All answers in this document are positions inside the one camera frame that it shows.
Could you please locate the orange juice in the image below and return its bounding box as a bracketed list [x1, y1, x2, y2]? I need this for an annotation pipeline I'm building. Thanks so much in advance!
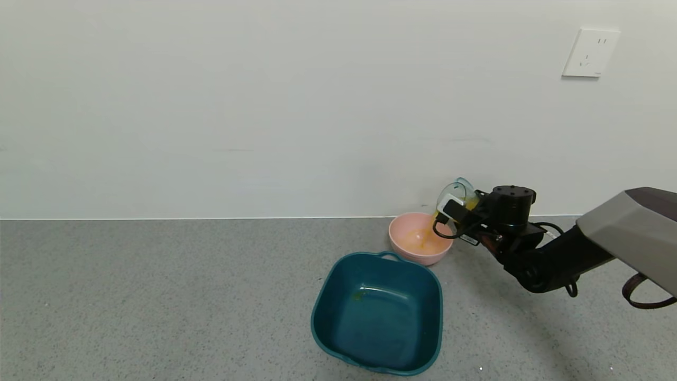
[397, 193, 479, 256]

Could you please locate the ribbed translucent blue-green cup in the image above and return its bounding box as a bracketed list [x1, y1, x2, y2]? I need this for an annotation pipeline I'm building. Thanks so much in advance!
[436, 177, 479, 223]

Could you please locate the pink bowl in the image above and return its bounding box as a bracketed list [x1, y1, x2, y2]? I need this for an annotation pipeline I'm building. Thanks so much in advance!
[388, 212, 454, 266]

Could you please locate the teal square plastic basin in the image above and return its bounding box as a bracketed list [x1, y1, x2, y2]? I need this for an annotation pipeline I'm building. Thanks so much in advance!
[310, 251, 443, 376]

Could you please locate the black camera cable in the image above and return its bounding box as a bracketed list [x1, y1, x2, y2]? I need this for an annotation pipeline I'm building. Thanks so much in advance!
[433, 214, 463, 240]

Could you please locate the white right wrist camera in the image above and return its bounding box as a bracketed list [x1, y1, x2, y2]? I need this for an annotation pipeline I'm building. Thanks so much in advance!
[437, 194, 477, 225]

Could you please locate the white wall socket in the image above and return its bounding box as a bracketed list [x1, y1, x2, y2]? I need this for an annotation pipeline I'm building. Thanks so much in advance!
[562, 28, 621, 78]

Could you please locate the dark arm cable loop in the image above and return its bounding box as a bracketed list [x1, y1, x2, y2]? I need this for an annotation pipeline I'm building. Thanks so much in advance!
[622, 273, 677, 310]

